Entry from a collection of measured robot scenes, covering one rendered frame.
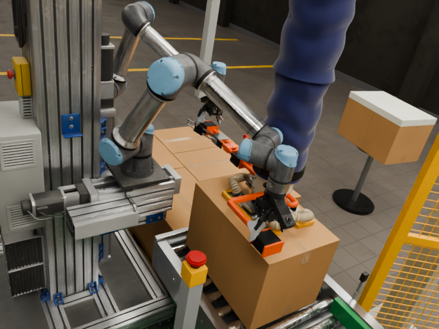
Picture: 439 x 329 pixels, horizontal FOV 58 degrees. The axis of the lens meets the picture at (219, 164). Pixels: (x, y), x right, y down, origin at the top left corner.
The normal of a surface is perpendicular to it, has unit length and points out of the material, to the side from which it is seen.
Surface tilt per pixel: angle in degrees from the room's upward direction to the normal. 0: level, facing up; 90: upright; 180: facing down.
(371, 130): 90
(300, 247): 0
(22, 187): 90
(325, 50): 86
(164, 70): 84
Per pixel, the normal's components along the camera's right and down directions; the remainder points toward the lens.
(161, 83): -0.37, 0.30
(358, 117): -0.90, 0.08
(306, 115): 0.44, 0.29
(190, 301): 0.54, 0.49
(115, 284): 0.16, -0.86
